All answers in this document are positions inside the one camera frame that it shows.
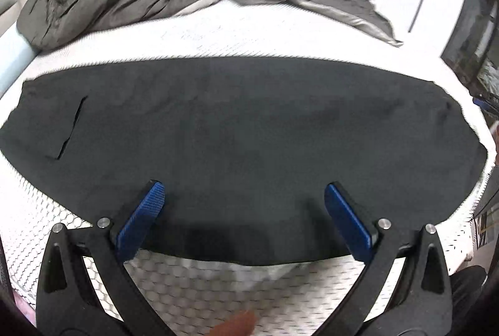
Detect dark glass cabinet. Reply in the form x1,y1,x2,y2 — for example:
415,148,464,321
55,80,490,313
440,0,499,106

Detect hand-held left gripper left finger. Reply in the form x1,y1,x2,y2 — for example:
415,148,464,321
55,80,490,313
37,180,172,336

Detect black pants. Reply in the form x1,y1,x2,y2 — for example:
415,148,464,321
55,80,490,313
0,57,488,266

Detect person's black trouser leg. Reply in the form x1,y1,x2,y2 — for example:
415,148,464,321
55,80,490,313
448,266,489,336

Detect dark wardrobe handle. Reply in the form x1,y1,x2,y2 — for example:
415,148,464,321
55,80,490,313
407,0,433,33

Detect white honeycomb pattern mattress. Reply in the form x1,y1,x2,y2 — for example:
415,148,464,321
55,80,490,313
0,0,492,336

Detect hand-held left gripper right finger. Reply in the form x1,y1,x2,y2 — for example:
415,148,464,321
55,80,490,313
323,182,453,336

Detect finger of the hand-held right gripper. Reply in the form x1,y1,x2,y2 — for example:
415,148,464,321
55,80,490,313
472,95,499,114

